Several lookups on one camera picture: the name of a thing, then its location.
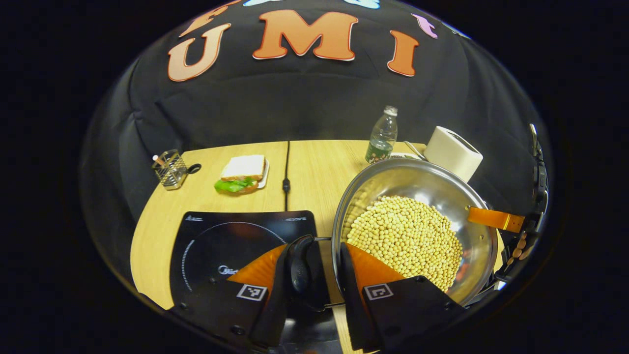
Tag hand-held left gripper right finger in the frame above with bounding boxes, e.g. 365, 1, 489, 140
339, 242, 468, 353

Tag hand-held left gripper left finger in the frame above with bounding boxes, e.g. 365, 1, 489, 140
170, 243, 295, 350

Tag stainless steel pot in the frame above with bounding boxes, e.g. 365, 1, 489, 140
287, 157, 500, 308

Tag black induction cooktop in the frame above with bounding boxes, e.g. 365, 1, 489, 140
170, 210, 343, 354

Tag pile of yellow soybeans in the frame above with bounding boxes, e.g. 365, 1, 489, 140
346, 196, 464, 292

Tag white box appliance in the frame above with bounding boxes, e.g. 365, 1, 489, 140
423, 126, 484, 183

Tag white sandwich plate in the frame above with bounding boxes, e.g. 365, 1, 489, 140
255, 158, 270, 190

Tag clear plastic water bottle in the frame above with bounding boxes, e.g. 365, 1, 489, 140
365, 105, 399, 165

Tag sandwich with green lettuce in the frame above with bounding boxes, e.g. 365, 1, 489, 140
214, 154, 266, 194

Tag black backdrop cloth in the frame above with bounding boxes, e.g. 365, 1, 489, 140
80, 0, 551, 276

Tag black power cable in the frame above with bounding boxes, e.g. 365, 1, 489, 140
282, 141, 291, 212

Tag metal wire holder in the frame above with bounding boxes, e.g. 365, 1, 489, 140
151, 149, 202, 191

